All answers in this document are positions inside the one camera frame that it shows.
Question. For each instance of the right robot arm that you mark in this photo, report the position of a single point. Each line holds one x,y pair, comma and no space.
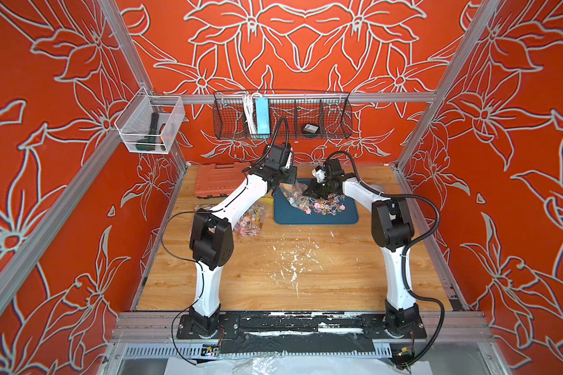
392,230

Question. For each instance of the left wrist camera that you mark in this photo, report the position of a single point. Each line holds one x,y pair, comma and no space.
289,160

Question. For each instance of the clear acrylic box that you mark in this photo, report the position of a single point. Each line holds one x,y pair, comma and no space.
134,121

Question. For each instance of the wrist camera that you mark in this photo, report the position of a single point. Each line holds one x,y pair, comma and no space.
319,174
289,160

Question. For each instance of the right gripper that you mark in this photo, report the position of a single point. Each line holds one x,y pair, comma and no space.
317,190

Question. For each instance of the black wire basket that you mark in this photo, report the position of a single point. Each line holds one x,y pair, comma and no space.
234,114

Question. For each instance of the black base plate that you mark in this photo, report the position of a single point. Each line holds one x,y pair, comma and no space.
232,324

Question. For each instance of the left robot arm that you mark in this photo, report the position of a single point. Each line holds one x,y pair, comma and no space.
211,240

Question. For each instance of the blue plastic tray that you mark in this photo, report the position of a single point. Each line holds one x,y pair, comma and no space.
344,212

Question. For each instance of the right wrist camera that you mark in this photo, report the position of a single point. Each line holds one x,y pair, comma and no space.
319,174

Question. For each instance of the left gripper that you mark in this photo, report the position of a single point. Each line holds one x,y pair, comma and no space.
292,173

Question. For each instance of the light blue power bank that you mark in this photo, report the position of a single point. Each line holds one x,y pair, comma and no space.
263,127

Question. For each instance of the green black screwdriver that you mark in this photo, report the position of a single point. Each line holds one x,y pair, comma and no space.
148,143

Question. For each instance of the orange tool case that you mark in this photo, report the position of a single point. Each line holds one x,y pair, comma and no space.
217,180

